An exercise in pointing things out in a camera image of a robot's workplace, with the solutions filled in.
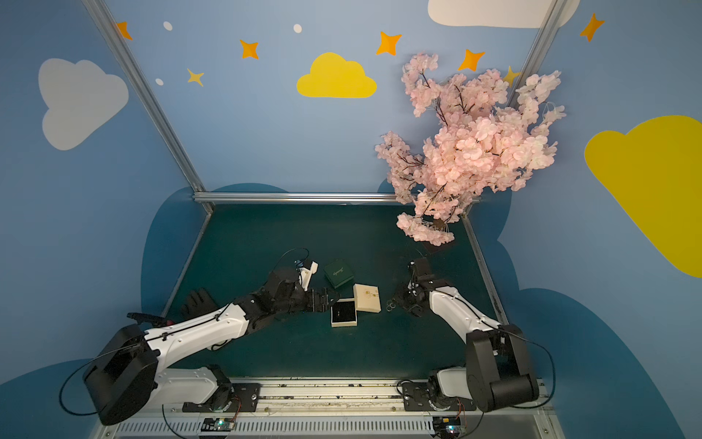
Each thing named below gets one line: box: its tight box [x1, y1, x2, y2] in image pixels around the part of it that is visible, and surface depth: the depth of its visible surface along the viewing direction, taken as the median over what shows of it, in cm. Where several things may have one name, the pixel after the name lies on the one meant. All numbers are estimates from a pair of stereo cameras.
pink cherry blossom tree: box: [374, 53, 566, 246], surface depth 74 cm
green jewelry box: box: [323, 259, 354, 290], surface depth 99 cm
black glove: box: [180, 287, 219, 318], surface depth 94 cm
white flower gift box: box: [352, 283, 382, 314], surface depth 94 cm
